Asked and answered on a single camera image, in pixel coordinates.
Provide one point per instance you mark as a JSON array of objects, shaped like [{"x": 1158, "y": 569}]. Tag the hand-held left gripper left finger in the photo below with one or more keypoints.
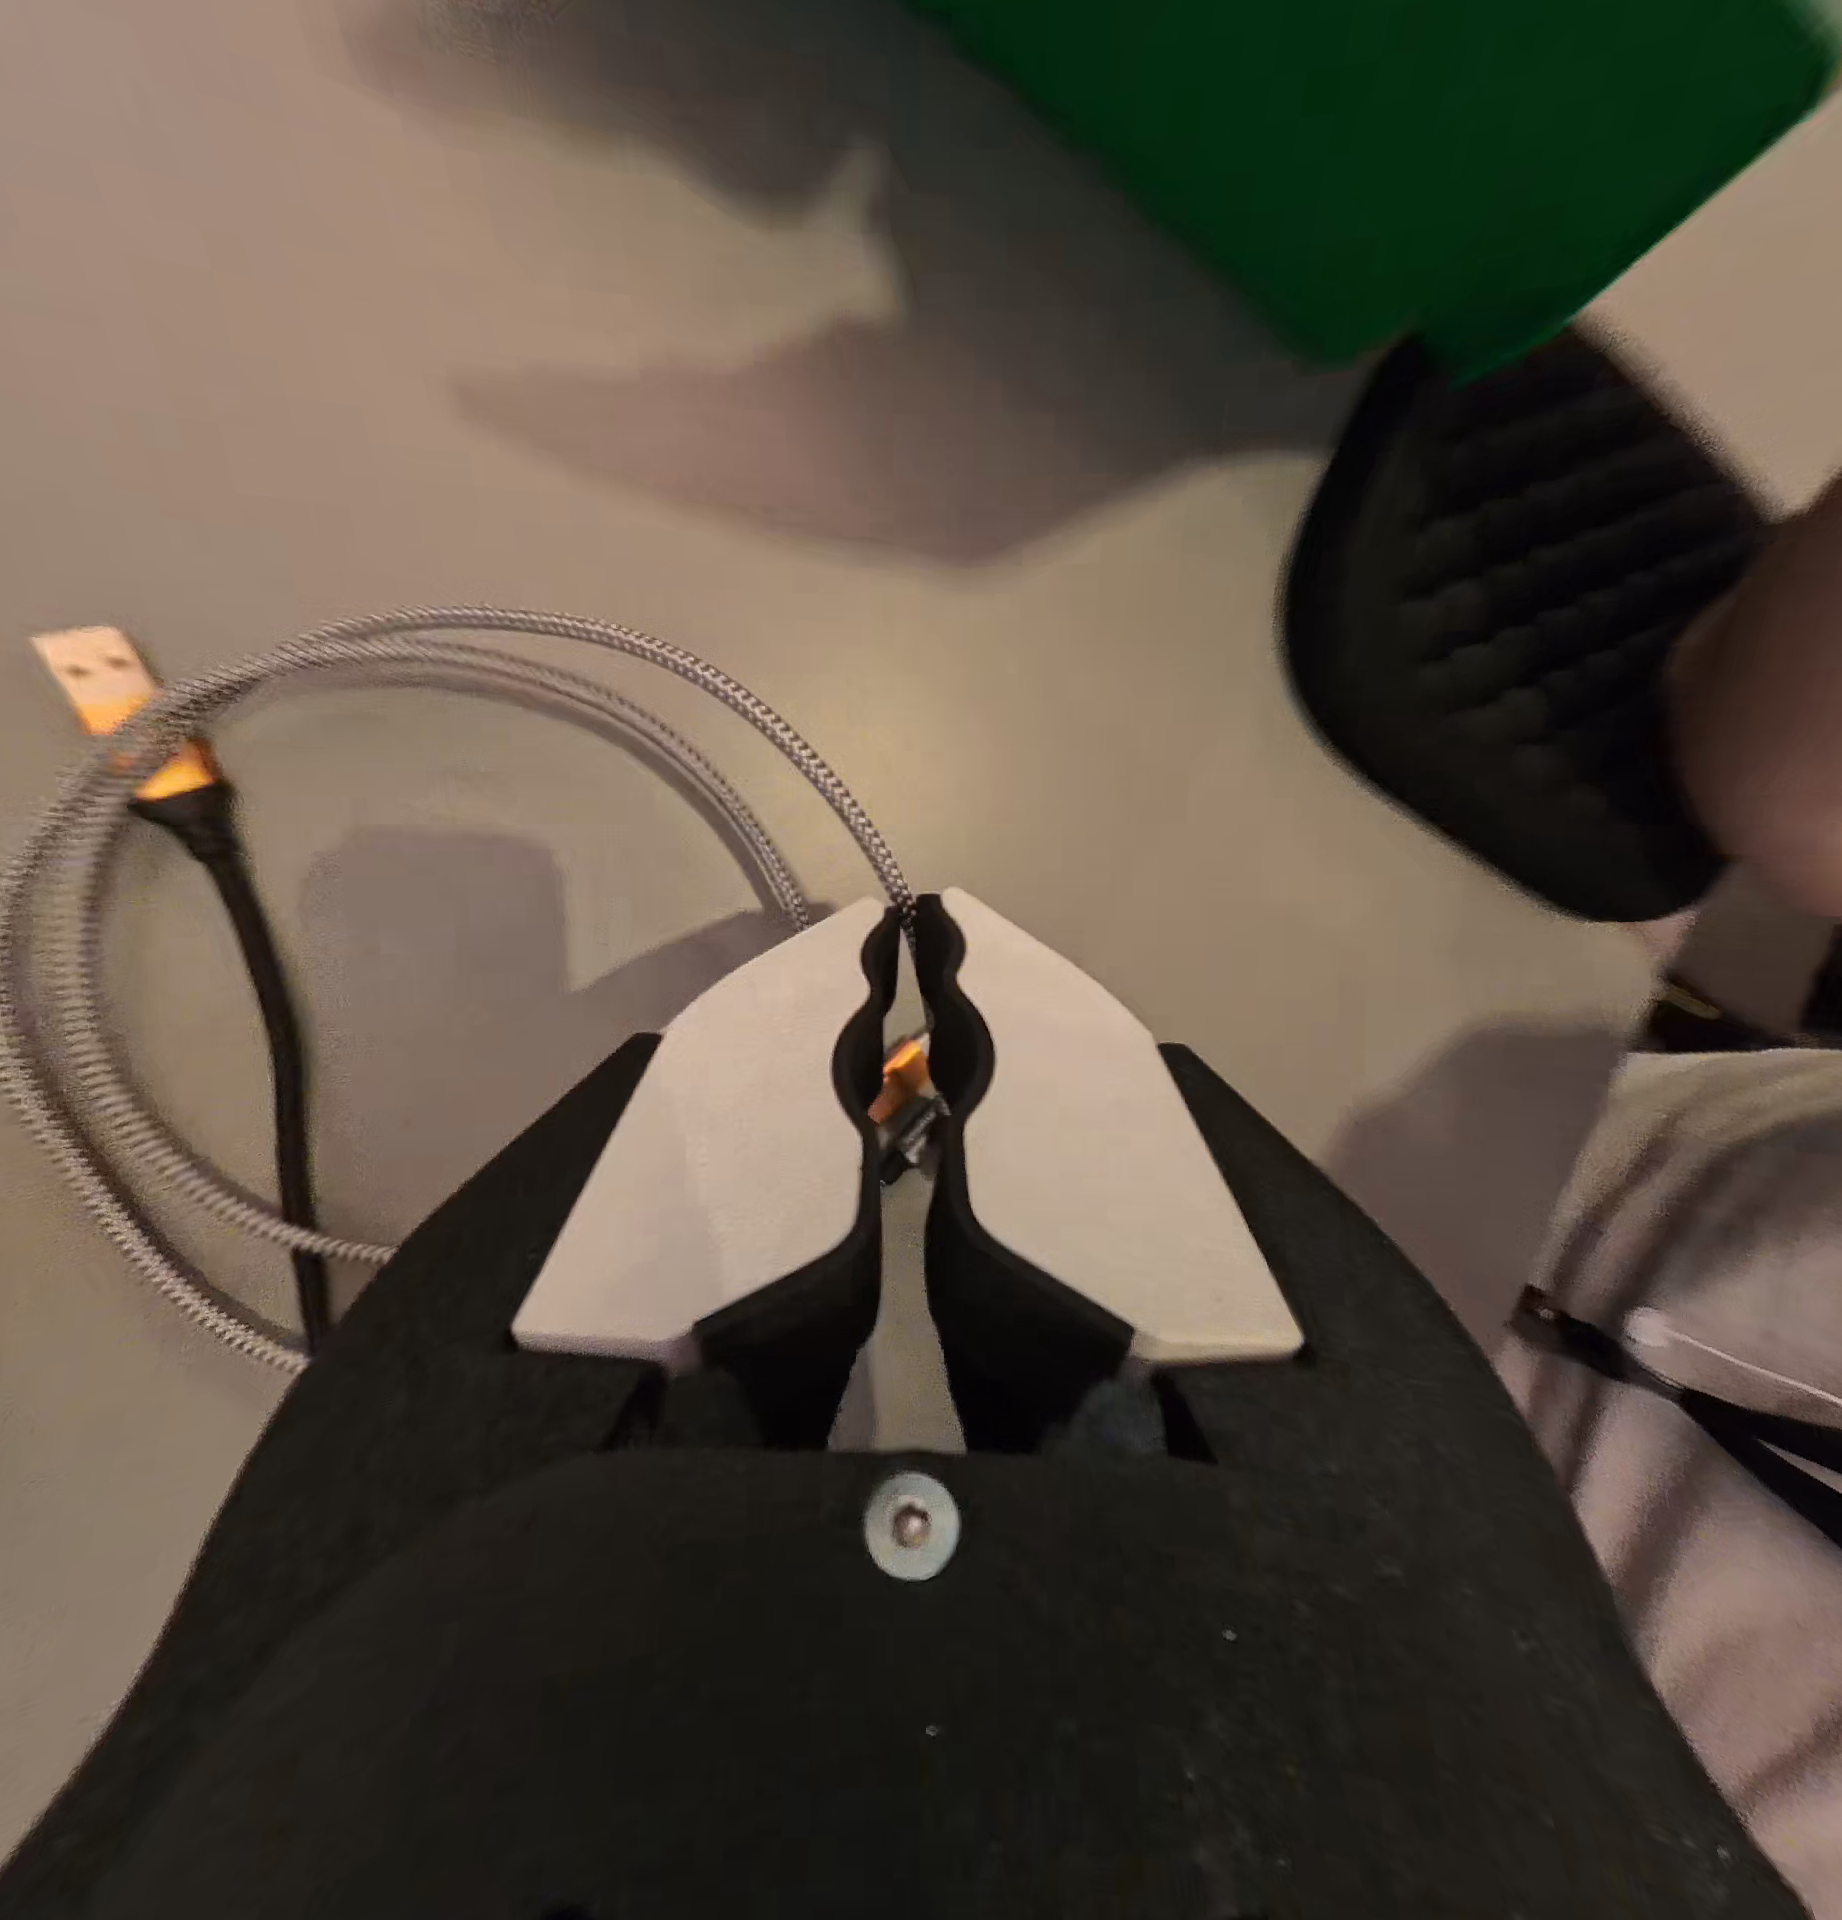
[{"x": 708, "y": 1140}]

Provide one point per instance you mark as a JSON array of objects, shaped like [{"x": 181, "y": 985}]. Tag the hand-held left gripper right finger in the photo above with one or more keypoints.
[{"x": 1089, "y": 1140}]

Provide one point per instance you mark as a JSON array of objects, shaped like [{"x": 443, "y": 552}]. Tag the person's right forearm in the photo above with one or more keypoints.
[{"x": 1799, "y": 702}]

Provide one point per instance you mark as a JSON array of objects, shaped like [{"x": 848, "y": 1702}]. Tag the person's grey sweatshirt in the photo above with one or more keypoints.
[{"x": 1729, "y": 1171}]

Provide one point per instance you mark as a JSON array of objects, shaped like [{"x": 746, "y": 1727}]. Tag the green plastic bin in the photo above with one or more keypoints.
[{"x": 1386, "y": 159}]

